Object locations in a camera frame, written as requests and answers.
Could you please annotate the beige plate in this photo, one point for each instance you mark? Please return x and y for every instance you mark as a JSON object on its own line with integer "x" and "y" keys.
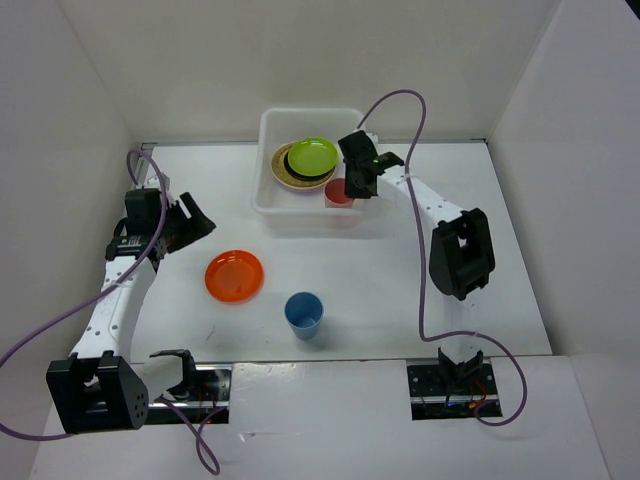
{"x": 305, "y": 189}

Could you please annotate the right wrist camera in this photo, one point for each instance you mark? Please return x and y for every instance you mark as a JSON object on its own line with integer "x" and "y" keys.
{"x": 372, "y": 137}

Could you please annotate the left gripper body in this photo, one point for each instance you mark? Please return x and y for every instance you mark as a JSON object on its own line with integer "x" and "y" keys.
{"x": 172, "y": 219}

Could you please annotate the pink plastic cup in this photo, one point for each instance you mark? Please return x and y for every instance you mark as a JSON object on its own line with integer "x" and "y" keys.
{"x": 335, "y": 194}

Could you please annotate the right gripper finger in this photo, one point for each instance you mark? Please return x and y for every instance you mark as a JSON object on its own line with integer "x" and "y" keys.
{"x": 354, "y": 183}
{"x": 368, "y": 186}

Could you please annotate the clear plastic bin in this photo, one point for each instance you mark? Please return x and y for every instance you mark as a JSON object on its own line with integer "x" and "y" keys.
{"x": 287, "y": 205}

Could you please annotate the orange plate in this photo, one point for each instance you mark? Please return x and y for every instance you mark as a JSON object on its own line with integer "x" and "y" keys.
{"x": 234, "y": 276}

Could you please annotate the green plate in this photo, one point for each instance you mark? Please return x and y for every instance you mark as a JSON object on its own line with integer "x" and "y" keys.
{"x": 312, "y": 157}

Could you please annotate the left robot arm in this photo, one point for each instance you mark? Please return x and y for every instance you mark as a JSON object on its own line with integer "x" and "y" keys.
{"x": 98, "y": 388}

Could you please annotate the black plate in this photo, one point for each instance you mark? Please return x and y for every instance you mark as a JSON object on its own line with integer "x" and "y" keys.
{"x": 301, "y": 177}

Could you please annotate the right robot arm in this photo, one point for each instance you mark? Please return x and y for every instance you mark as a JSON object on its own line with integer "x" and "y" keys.
{"x": 456, "y": 253}

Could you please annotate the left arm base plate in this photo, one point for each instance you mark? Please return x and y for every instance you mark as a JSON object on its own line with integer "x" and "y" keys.
{"x": 203, "y": 395}

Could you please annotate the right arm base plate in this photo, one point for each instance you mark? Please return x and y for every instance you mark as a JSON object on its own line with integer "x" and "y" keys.
{"x": 431, "y": 399}

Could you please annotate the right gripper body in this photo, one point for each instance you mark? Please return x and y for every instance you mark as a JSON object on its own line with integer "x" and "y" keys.
{"x": 350, "y": 166}

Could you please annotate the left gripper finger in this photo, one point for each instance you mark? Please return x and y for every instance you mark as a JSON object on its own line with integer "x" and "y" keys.
{"x": 197, "y": 220}
{"x": 190, "y": 236}

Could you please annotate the round bamboo mat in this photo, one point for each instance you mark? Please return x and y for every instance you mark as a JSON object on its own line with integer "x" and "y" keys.
{"x": 277, "y": 167}

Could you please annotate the blue plastic cup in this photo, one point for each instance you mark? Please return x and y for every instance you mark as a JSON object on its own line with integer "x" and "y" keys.
{"x": 304, "y": 312}

